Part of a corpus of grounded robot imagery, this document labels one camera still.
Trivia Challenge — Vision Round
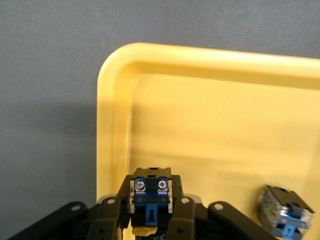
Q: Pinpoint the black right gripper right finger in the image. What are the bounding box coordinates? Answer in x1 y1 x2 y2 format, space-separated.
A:
166 174 279 240

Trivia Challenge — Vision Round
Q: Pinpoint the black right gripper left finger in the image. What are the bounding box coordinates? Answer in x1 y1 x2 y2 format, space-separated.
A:
6 175 133 240

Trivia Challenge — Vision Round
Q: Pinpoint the yellow plastic tray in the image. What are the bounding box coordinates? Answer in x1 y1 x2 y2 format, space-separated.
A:
95 42 320 240

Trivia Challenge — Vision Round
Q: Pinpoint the yellow push button switch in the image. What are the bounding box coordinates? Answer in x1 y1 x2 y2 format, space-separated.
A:
128 166 175 237
257 184 316 240

